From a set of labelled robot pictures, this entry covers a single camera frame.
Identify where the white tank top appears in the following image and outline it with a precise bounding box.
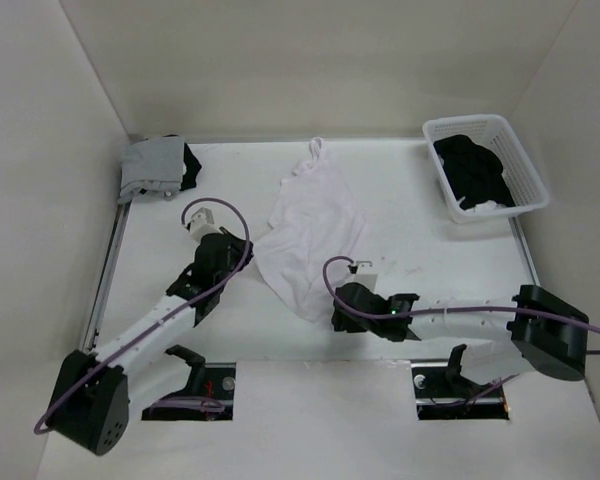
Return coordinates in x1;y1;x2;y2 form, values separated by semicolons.
254;137;367;323

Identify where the black tank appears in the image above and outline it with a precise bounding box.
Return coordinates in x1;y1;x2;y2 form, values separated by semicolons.
165;134;202;192
433;135;516;210

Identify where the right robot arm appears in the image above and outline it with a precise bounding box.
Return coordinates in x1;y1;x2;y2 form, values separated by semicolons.
330;280;589;405

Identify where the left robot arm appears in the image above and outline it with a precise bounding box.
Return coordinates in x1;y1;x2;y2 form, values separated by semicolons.
34;228;253;456

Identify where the folded black tank top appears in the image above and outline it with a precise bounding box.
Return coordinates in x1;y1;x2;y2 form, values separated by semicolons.
165;134;202;192

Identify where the folded grey tank top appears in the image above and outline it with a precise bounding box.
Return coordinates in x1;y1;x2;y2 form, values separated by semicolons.
118;136;185;205

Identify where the white garment in basket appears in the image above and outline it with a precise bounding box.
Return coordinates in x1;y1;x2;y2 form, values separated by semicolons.
464;200;506;213

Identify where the white plastic laundry basket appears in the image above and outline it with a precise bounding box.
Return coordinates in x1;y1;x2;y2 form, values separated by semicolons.
422;114;550;224

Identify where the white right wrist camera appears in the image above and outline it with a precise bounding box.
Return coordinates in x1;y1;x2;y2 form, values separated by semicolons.
349;261;378;292

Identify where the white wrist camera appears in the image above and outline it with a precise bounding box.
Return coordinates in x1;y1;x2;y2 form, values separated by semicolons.
185;207;218;243
349;261;378;292

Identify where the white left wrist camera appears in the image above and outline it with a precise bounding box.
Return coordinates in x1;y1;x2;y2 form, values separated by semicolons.
185;207;218;243

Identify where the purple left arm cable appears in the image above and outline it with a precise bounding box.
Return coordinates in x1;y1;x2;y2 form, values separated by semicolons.
33;198;254;435

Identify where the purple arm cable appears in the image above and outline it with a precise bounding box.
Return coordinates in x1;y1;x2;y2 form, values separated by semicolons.
322;256;600;401
33;198;254;435

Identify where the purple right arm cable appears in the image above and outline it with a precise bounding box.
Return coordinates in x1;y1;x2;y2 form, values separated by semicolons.
322;256;600;401

